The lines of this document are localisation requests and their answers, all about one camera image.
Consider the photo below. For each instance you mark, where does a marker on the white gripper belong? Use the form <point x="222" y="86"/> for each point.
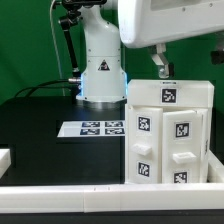
<point x="145" y="23"/>

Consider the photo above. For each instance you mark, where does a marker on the white door panel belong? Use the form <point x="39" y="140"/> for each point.
<point x="177" y="93"/>
<point x="181" y="147"/>
<point x="143" y="145"/>

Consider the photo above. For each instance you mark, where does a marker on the white cabinet body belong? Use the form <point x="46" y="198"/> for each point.
<point x="205" y="137"/>

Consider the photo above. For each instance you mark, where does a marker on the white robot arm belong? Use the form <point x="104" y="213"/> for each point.
<point x="103" y="81"/>

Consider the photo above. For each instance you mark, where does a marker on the white base tag plate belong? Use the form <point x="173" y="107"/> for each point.
<point x="92" y="128"/>

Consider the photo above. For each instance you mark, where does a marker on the white right fence rail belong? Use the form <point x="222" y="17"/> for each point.
<point x="215" y="170"/>

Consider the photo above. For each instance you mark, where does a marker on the white front fence rail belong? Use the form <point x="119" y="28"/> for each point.
<point x="111" y="198"/>

